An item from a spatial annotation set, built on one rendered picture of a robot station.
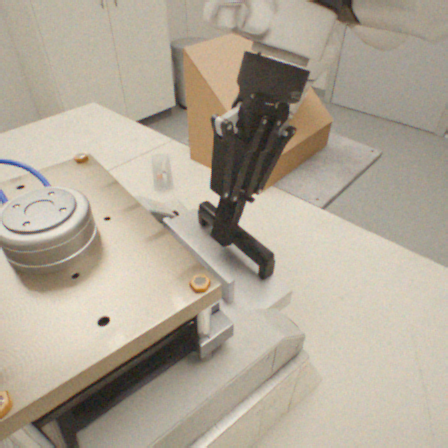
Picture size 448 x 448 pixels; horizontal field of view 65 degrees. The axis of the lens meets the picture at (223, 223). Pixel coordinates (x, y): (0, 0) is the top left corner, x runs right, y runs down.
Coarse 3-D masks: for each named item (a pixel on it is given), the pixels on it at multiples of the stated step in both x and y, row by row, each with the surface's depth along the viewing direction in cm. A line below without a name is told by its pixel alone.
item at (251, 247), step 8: (200, 208) 53; (208, 208) 52; (216, 208) 52; (200, 216) 54; (208, 216) 52; (200, 224) 55; (240, 232) 48; (232, 240) 49; (240, 240) 47; (248, 240) 47; (256, 240) 47; (240, 248) 48; (248, 248) 46; (256, 248) 46; (264, 248) 45; (248, 256) 47; (256, 256) 45; (264, 256) 45; (272, 256) 45; (264, 264) 45; (272, 264) 46; (264, 272) 46; (272, 272) 47
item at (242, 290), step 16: (176, 224) 49; (192, 224) 55; (208, 224) 55; (192, 240) 47; (208, 240) 52; (208, 256) 44; (224, 256) 50; (240, 256) 50; (224, 272) 42; (240, 272) 48; (256, 272) 48; (224, 288) 43; (240, 288) 46; (256, 288) 46; (272, 288) 46; (288, 288) 46; (224, 304) 44; (240, 304) 44; (256, 304) 44; (272, 304) 44; (64, 416) 34; (64, 432) 33
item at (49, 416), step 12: (192, 324) 35; (168, 336) 34; (156, 348) 33; (132, 360) 32; (108, 372) 30; (120, 372) 32; (96, 384) 30; (72, 396) 29; (84, 396) 30; (60, 408) 29; (36, 420) 28; (48, 420) 29
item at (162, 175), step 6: (156, 156) 110; (162, 156) 110; (168, 156) 109; (156, 162) 107; (162, 162) 107; (168, 162) 107; (156, 168) 104; (162, 168) 104; (168, 168) 104; (156, 174) 102; (162, 174) 102; (168, 174) 102; (156, 180) 100; (162, 180) 100; (168, 180) 100; (156, 186) 97; (162, 186) 97
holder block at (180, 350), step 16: (160, 352) 36; (176, 352) 37; (144, 368) 35; (160, 368) 36; (112, 384) 34; (128, 384) 34; (144, 384) 36; (96, 400) 33; (112, 400) 34; (80, 416) 32; (96, 416) 33
